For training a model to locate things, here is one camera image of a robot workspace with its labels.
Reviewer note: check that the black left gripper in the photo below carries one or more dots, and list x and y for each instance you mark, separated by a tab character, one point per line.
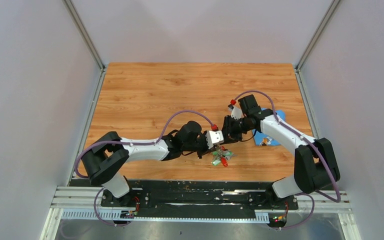
206	150

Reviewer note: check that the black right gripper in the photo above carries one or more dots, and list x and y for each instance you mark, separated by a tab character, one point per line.
228	133

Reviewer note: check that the green key tag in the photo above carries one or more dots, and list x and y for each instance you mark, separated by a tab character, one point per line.
216	162

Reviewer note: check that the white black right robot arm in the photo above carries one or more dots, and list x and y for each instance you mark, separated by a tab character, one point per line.
315	164

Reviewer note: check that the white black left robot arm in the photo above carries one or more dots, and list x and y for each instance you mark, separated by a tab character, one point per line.
104	158

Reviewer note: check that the red key tag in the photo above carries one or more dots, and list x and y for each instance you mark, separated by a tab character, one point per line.
224	161

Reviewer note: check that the blue patterned cloth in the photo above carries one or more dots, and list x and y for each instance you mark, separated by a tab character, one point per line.
261	139

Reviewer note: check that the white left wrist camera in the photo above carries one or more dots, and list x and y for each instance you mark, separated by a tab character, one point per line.
214	138

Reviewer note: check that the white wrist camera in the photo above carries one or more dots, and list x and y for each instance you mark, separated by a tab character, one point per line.
235	112
214	138

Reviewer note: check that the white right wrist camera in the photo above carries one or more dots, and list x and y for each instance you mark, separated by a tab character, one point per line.
235	112

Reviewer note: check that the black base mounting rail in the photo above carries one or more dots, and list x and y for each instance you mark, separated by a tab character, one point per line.
173	201

